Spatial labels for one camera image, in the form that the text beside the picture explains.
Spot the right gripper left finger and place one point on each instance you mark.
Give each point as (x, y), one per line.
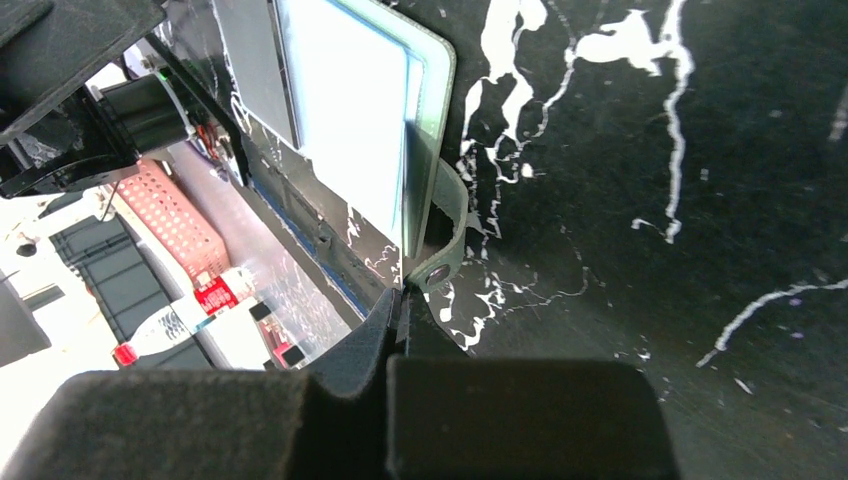
(326, 421)

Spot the pink perforated basket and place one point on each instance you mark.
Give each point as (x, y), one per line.
(175, 222)

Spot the mint green card holder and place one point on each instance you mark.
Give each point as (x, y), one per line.
(370, 90)

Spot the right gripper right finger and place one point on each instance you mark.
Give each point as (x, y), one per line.
(453, 416)

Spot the plastic bottle red label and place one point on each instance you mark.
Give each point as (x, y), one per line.
(182, 319)

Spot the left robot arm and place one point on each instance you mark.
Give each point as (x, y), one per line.
(60, 134)

